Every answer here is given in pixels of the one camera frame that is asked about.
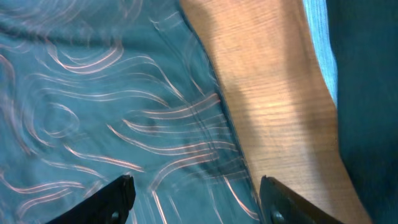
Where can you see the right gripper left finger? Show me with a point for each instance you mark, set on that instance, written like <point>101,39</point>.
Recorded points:
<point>110,205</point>

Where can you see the grey mesh garment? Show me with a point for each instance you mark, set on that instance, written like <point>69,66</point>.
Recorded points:
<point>317,18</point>

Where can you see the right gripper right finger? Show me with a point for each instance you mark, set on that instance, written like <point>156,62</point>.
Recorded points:
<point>281,205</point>

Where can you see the black garment in pile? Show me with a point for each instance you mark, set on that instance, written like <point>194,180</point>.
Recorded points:
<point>363,37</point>

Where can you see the black orange-patterned cycling jersey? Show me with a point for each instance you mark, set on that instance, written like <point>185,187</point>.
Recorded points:
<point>96,90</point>

